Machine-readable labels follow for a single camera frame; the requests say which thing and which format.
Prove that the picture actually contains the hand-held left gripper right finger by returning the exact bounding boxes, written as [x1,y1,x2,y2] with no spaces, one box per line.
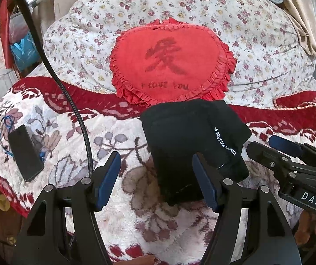
[192,153,302,265]

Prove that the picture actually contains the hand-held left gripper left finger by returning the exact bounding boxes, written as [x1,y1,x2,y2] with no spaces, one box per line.
[13,151,122,265]

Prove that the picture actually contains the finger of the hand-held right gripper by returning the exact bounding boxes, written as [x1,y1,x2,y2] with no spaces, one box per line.
[268,135,316,169]
[246,141,316,196]

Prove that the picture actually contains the black pants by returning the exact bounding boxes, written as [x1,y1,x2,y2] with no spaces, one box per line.
[139,99,253,207]

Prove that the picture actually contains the person's right hand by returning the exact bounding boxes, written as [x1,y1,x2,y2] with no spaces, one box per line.
[296,211,316,245]

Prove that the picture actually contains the red and white floral blanket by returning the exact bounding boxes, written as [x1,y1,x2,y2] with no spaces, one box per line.
[0,76,316,265]

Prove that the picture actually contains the black smartphone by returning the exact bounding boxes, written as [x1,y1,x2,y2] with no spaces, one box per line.
[7,124,45,183]

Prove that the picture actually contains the red heart-shaped ruffled pillow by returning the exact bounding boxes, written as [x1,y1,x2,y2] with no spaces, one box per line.
[110,17,237,106]

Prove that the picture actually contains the beige cloth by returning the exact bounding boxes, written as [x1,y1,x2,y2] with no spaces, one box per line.
[268,0,316,58]

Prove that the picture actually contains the small-flower print quilt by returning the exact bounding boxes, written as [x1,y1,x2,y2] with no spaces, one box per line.
[42,0,316,109]

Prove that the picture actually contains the blue plastic bag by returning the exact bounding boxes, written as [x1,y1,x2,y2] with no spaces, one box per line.
[9,32,41,72]

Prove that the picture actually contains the red hanging cloth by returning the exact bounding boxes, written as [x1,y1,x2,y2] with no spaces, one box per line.
[0,0,16,69]

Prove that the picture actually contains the blue cord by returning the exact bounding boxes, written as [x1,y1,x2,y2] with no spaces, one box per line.
[0,115,47,162]

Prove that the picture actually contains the wooden bed frame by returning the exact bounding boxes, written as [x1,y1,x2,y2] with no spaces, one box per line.
[0,171,37,265]

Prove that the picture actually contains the black cable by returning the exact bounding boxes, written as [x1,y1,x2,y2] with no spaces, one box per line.
[0,0,94,178]

